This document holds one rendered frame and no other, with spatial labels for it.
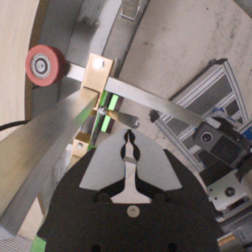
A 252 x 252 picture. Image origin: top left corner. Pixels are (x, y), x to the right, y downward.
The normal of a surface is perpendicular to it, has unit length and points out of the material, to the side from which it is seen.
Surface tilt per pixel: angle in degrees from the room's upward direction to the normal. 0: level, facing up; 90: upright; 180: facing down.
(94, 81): 0
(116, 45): 0
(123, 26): 0
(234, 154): 29
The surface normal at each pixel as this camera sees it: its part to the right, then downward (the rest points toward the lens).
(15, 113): 0.00, 0.47
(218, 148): -0.44, 0.21
